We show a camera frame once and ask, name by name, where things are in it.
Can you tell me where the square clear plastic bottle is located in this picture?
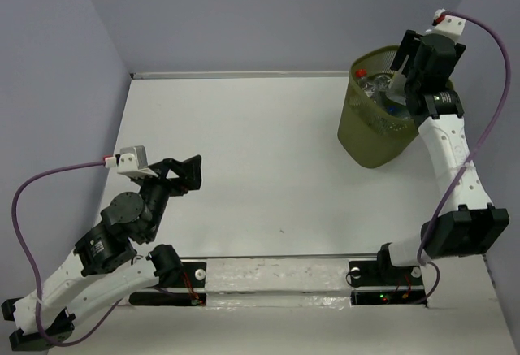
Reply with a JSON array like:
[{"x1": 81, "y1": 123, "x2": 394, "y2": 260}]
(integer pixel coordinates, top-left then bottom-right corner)
[{"x1": 386, "y1": 68, "x2": 406, "y2": 106}]

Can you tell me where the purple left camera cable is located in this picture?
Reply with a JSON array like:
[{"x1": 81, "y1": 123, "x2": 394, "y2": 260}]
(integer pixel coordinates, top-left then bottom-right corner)
[{"x1": 11, "y1": 161, "x2": 135, "y2": 347}]

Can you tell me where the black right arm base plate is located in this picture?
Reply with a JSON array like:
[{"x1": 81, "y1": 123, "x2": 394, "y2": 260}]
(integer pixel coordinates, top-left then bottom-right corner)
[{"x1": 345, "y1": 260, "x2": 426, "y2": 306}]

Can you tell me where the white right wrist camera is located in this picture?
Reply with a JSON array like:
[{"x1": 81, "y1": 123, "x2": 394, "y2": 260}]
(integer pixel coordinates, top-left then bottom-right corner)
[{"x1": 425, "y1": 9, "x2": 466, "y2": 43}]

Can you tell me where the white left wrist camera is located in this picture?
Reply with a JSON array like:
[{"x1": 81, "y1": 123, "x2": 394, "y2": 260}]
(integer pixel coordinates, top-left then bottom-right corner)
[{"x1": 116, "y1": 145, "x2": 148, "y2": 178}]

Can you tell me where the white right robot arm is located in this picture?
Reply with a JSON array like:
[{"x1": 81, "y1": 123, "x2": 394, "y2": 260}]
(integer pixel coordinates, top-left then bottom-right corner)
[{"x1": 374, "y1": 30, "x2": 509, "y2": 284}]

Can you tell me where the blue label water bottle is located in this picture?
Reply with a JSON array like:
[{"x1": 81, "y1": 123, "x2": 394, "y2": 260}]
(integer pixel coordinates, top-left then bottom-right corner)
[{"x1": 386, "y1": 106, "x2": 401, "y2": 116}]

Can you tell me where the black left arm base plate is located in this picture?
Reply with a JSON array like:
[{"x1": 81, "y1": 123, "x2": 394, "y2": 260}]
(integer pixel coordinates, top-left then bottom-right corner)
[{"x1": 126, "y1": 260, "x2": 207, "y2": 307}]

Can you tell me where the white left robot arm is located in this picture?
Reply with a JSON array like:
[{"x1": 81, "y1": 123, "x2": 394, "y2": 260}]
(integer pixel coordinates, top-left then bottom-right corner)
[{"x1": 1, "y1": 148, "x2": 204, "y2": 352}]

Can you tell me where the green mesh waste bin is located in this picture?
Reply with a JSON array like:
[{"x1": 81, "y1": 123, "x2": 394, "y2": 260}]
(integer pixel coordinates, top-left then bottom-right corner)
[{"x1": 337, "y1": 45, "x2": 418, "y2": 168}]

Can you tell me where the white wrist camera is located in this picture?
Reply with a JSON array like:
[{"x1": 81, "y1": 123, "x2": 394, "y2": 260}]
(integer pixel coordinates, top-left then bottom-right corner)
[
  {"x1": 116, "y1": 145, "x2": 148, "y2": 178},
  {"x1": 425, "y1": 9, "x2": 466, "y2": 43}
]

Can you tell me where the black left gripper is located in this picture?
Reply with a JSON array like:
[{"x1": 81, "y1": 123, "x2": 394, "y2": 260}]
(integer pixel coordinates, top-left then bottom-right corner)
[{"x1": 136, "y1": 154, "x2": 204, "y2": 241}]

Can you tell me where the clear ribbed water bottle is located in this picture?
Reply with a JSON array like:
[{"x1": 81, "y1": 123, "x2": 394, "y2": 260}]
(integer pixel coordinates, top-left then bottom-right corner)
[{"x1": 372, "y1": 73, "x2": 392, "y2": 92}]

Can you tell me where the red cap clear bottle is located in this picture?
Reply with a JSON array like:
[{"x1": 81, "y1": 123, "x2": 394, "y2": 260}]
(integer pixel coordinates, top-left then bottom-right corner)
[{"x1": 354, "y1": 68, "x2": 381, "y2": 103}]

